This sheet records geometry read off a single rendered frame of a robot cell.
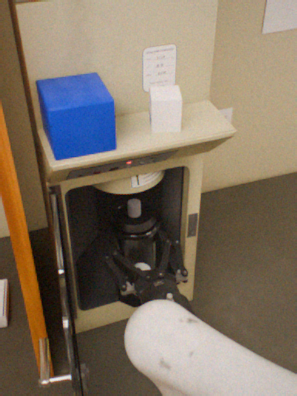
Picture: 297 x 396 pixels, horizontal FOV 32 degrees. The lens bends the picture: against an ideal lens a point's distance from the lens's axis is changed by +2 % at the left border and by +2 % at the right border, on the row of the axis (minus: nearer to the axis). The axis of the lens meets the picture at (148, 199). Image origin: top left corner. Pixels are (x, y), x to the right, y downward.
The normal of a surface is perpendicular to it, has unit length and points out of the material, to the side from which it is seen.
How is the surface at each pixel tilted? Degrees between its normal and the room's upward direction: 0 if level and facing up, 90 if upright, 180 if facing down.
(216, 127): 0
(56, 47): 90
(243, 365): 15
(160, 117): 90
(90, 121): 90
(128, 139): 0
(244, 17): 90
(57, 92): 0
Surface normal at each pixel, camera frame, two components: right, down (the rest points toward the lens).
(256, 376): -0.25, -0.81
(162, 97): 0.00, -0.78
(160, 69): 0.33, 0.59
